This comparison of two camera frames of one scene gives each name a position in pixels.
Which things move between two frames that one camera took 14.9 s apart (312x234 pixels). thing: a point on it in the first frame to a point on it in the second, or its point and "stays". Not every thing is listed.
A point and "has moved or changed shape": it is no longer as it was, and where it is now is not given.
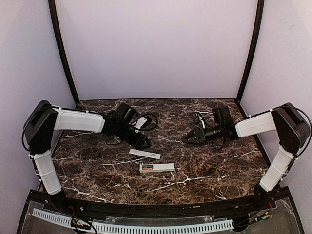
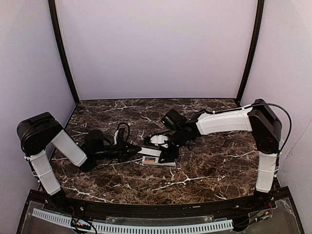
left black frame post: x=55 y=29 stays
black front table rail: x=204 y=209 stays
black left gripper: x=136 y=139 to x=122 y=151
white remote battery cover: x=145 y=153 has moved or changed shape
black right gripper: x=201 y=134 to x=169 y=151
